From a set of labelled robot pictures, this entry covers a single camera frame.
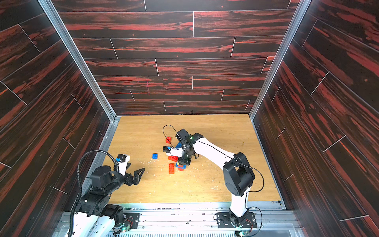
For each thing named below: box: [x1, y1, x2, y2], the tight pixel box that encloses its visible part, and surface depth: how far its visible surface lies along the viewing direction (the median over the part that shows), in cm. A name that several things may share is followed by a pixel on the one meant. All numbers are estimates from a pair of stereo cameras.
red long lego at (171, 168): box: [168, 162, 175, 175], surface depth 93 cm
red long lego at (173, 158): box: [167, 155, 179, 162], surface depth 98 cm
